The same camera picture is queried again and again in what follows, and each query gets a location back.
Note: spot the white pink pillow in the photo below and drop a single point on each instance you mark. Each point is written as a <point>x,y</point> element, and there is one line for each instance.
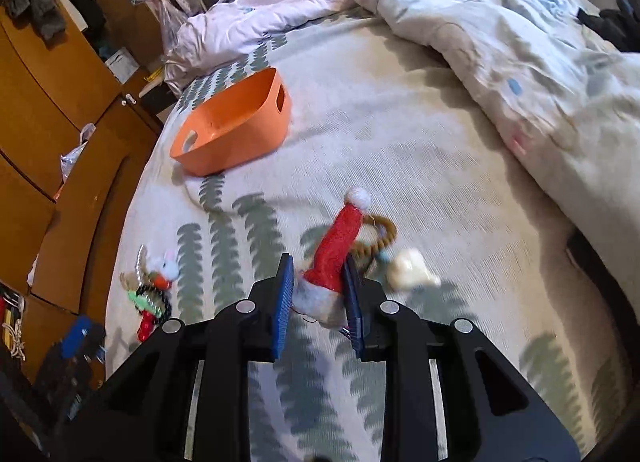
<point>230,30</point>

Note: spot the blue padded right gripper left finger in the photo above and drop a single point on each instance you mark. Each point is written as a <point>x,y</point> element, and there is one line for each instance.
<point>182,395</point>

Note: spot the white plush bunny charm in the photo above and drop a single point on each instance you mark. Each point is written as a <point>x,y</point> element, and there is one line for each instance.
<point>163,270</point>

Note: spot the wooden wardrobe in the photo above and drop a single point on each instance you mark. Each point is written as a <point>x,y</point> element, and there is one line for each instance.
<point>59,239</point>

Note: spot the grey hanging garment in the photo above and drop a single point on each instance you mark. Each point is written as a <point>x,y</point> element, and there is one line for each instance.
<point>45,16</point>

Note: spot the white seashell ornament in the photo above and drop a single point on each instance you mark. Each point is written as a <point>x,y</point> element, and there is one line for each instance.
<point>408,270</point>

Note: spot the green leaf pattern bedspread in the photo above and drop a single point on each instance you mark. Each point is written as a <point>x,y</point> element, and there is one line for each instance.
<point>371,110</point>

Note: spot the red bead black bracelet cluster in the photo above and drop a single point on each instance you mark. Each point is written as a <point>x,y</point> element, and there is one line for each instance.
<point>152,304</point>

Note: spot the red white santa hat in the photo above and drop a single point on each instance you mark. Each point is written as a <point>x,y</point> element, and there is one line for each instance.
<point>318,293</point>

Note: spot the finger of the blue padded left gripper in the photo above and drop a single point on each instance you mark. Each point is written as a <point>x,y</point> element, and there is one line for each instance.
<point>75,337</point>

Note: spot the floral patterned duvet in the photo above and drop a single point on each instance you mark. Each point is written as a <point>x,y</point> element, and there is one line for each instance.
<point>563,99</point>

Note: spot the orange plastic basket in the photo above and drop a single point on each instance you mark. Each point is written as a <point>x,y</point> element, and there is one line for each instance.
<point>243,122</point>

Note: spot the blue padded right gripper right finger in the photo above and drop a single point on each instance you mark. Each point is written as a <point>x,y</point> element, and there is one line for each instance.
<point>450,373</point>

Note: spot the white plastic bag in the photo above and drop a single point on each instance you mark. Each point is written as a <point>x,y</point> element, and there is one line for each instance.
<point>68,160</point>

